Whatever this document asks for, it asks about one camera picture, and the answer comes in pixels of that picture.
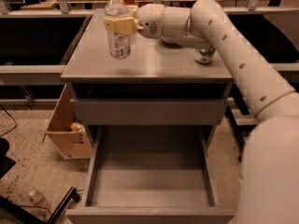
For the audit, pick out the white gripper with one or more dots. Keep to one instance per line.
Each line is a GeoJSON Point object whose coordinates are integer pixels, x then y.
{"type": "Point", "coordinates": [150, 20]}

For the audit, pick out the clear plastic water bottle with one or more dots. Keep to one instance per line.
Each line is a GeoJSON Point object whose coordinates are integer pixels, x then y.
{"type": "Point", "coordinates": [119, 45]}

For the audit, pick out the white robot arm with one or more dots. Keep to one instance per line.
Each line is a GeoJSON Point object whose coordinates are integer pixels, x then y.
{"type": "Point", "coordinates": [269, 172]}

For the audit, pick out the closed top drawer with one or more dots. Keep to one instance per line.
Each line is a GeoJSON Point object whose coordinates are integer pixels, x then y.
{"type": "Point", "coordinates": [149, 111]}

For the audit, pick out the grey drawer cabinet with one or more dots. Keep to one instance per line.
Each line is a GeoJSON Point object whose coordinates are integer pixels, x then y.
{"type": "Point", "coordinates": [153, 70]}

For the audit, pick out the open middle drawer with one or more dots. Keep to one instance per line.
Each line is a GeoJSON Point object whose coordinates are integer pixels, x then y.
{"type": "Point", "coordinates": [149, 175]}

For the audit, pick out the clear bottle on floor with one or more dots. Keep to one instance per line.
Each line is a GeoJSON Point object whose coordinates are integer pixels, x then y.
{"type": "Point", "coordinates": [36, 198]}

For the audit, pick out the green white soda can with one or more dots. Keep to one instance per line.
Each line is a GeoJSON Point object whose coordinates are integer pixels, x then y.
{"type": "Point", "coordinates": [204, 56]}

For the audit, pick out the orange fruit in box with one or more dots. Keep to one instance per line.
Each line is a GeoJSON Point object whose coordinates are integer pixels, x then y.
{"type": "Point", "coordinates": [74, 127]}

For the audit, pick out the black table leg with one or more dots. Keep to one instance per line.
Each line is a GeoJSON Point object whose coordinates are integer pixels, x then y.
{"type": "Point", "coordinates": [238, 136]}

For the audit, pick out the cardboard box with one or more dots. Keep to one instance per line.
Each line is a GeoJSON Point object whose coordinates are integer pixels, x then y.
{"type": "Point", "coordinates": [71, 145]}

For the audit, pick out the black stand leg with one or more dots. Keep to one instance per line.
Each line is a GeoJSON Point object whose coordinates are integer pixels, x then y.
{"type": "Point", "coordinates": [10, 209]}

